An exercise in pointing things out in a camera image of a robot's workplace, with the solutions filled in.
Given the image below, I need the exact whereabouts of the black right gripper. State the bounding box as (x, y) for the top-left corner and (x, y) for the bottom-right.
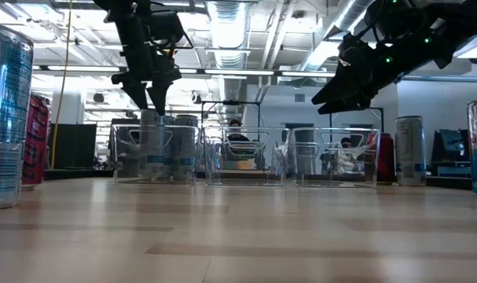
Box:
(311, 33), (404, 116)

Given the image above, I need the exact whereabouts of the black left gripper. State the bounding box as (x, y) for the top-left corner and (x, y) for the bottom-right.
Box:
(111, 15), (182, 116)

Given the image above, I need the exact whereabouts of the tall grey can blue band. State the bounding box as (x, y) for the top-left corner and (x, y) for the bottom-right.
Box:
(394, 116), (427, 187)
(138, 108), (169, 182)
(165, 115), (177, 182)
(174, 114), (200, 182)

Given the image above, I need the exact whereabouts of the clear plastic bin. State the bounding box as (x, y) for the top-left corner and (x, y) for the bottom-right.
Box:
(111, 123), (202, 186)
(291, 127), (381, 189)
(201, 126), (290, 187)

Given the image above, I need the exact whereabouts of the person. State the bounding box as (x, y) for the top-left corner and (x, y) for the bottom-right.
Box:
(226, 119), (250, 142)
(339, 136), (355, 174)

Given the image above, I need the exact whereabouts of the white pillar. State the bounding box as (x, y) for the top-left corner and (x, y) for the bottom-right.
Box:
(51, 76), (86, 126)

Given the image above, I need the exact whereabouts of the black partition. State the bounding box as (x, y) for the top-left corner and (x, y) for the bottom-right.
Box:
(47, 123), (97, 171)

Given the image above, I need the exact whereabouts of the long linear light fixture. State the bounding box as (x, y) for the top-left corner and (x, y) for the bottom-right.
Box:
(31, 64), (329, 79)

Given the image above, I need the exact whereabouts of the dark computer monitor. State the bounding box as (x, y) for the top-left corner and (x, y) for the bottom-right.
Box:
(430, 128), (471, 177)

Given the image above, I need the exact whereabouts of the black frame stand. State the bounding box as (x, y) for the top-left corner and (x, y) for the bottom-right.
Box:
(328, 105), (384, 134)
(200, 100), (262, 130)

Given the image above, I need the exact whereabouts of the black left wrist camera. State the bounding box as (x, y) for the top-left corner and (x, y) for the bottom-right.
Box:
(149, 10), (185, 47)

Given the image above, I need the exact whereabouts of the silver diagonal ceiling duct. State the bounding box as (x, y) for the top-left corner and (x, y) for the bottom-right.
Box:
(300, 0), (380, 74)

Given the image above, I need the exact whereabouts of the silver corrugated ceiling duct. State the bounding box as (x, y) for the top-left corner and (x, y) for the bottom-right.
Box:
(205, 0), (250, 127)

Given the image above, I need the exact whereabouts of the black aluminium table frame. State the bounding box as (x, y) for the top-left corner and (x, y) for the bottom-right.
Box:
(43, 167), (475, 191)

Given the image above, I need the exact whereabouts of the long yellow cable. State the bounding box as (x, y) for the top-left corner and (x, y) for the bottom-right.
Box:
(50, 0), (73, 171)

